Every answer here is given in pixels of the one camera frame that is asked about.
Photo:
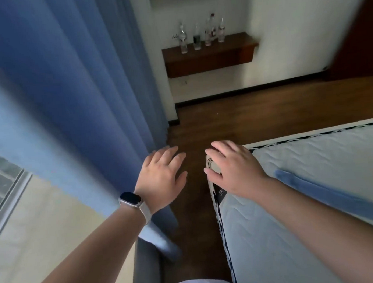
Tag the person's right hand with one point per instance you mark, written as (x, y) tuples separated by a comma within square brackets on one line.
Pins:
[(239, 174)]

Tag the person's left hand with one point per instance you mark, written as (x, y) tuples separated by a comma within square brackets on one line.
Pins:
[(157, 180)]

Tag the person's right middle finger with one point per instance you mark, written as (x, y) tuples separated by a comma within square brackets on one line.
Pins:
[(222, 145)]

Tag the person's right thumb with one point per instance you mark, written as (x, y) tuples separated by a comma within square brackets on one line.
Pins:
[(211, 172)]

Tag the person's left thumb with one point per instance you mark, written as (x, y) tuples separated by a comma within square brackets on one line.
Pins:
[(181, 177)]

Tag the person's left middle finger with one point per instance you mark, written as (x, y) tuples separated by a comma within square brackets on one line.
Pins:
[(170, 152)]

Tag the person's left forearm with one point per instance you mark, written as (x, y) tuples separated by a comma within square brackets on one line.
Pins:
[(95, 257)]

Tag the person's right forearm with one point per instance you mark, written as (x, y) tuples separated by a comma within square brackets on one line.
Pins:
[(323, 229)]

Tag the white smartwatch with black screen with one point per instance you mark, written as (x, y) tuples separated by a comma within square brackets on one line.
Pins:
[(131, 199)]

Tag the grey upholstered seat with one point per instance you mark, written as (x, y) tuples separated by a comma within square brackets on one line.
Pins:
[(146, 270)]

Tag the white quilted mattress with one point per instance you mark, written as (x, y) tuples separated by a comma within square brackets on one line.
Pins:
[(328, 158)]

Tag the clear bottle with dark liquid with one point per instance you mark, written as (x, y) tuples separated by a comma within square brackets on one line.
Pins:
[(197, 38)]

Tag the clear glass bottle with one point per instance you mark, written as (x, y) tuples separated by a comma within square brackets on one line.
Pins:
[(183, 39)]

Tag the clear bottle with white label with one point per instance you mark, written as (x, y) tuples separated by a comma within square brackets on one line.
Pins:
[(220, 30)]

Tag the blue cloth strip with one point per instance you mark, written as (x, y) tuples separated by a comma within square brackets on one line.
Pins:
[(333, 196)]

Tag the blue curtain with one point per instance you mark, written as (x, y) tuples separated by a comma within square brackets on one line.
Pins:
[(59, 100)]

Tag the tall clear bottle dark cap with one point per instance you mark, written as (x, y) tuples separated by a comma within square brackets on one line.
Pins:
[(212, 18)]

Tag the dark brown wooden door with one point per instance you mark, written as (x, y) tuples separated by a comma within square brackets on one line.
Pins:
[(361, 38)]

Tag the wooden wall shelf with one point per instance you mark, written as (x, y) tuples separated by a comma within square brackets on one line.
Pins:
[(209, 57)]

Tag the window with grey frame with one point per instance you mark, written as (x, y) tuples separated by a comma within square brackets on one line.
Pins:
[(1, 184)]

